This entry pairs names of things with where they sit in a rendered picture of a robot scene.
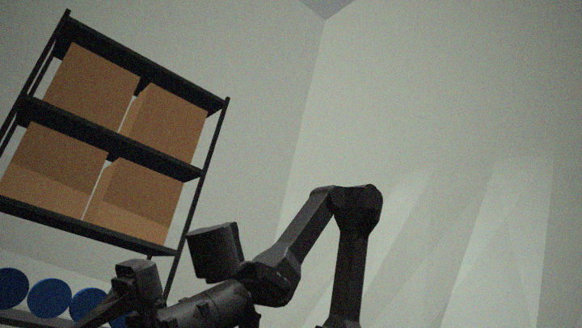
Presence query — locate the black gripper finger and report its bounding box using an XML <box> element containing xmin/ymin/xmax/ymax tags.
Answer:
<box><xmin>70</xmin><ymin>277</ymin><xmax>139</xmax><ymax>328</ymax></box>

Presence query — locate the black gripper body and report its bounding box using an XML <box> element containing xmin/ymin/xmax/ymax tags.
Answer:
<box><xmin>115</xmin><ymin>258</ymin><xmax>221</xmax><ymax>328</ymax></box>

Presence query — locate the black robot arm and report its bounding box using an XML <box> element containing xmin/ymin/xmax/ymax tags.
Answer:
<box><xmin>185</xmin><ymin>184</ymin><xmax>383</xmax><ymax>328</ymax></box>

